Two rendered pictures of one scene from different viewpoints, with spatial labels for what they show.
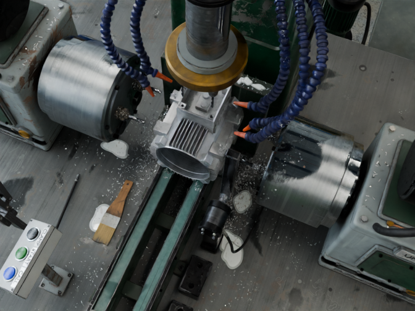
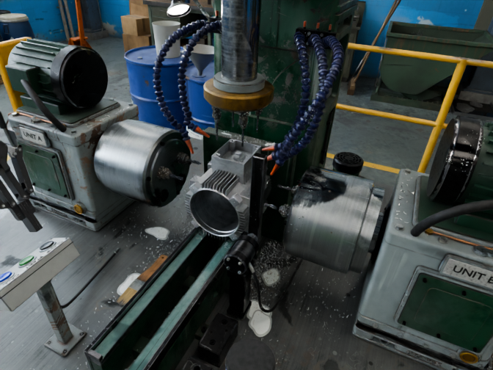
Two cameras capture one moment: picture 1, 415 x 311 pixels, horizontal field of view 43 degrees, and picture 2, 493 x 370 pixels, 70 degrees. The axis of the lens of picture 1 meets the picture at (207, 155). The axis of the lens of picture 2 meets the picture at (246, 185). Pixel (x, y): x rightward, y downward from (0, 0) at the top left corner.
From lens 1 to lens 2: 0.67 m
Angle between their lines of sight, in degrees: 31
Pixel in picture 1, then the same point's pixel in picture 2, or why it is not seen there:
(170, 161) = (203, 222)
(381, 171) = (406, 196)
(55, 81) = (111, 139)
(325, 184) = (352, 205)
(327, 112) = not seen: hidden behind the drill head
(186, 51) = (221, 78)
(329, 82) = not seen: hidden behind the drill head
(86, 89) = (136, 142)
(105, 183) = (141, 257)
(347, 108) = not seen: hidden behind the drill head
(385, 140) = (404, 178)
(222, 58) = (251, 81)
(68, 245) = (89, 306)
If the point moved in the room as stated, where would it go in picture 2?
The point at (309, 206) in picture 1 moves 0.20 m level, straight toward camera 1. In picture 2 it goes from (338, 231) to (296, 287)
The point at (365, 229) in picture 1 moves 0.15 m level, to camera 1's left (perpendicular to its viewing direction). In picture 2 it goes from (403, 237) to (328, 230)
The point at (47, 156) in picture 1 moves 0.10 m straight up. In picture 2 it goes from (95, 236) to (88, 212)
